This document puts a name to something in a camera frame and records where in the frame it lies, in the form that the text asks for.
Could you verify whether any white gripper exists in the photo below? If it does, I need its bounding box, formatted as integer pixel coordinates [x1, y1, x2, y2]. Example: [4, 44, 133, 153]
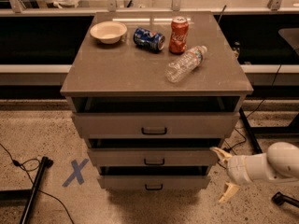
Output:
[210, 147, 251, 203]

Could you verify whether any grey drawer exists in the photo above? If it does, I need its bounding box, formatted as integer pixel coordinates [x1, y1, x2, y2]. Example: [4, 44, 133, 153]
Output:
[72, 112, 238, 139]
[98, 175, 210, 191]
[87, 148, 218, 167]

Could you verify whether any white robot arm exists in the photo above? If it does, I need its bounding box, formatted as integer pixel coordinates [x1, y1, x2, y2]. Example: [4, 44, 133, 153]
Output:
[211, 142, 299, 203]

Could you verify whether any grey drawer cabinet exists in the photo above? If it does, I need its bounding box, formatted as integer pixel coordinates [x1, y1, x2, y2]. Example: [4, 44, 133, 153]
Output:
[61, 11, 253, 177]

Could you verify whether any black caster foot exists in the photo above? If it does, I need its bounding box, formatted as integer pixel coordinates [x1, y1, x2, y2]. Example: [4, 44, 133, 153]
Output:
[272, 192, 299, 208]

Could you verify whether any black stand leg right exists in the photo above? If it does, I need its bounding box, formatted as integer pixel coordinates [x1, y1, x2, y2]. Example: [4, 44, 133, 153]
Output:
[239, 108, 299, 154]

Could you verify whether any black stand leg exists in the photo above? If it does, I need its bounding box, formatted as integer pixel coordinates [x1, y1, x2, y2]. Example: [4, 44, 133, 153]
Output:
[239, 108, 299, 154]
[0, 157, 53, 224]

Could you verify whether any clear plastic water bottle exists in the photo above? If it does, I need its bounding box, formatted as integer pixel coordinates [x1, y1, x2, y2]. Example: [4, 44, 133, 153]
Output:
[165, 46, 207, 83]

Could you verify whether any blue tape cross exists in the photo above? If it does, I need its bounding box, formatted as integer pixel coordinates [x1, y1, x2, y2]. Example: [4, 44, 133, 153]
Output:
[63, 159, 89, 188]

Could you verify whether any blue pepsi can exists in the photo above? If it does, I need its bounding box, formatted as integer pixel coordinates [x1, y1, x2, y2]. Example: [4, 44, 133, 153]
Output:
[133, 27, 165, 52]

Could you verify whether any red coca-cola can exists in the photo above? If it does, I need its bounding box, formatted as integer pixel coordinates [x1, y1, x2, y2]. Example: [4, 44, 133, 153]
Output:
[169, 16, 189, 54]

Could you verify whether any white bowl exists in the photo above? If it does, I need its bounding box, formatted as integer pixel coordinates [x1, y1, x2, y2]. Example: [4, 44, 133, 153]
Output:
[90, 21, 127, 44]

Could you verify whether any black stand leg left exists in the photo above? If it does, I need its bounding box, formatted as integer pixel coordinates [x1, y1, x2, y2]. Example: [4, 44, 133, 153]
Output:
[0, 157, 53, 224]

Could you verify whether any black floor cable right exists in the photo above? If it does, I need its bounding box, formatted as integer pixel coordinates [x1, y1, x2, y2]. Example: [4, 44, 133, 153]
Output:
[217, 63, 283, 170]

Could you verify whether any black floor cable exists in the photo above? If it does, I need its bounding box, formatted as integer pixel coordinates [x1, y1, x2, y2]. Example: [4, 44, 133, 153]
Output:
[217, 63, 283, 170]
[0, 143, 76, 224]

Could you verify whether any black floor cable left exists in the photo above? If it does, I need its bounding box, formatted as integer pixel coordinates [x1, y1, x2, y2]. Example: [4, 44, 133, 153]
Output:
[0, 143, 76, 224]

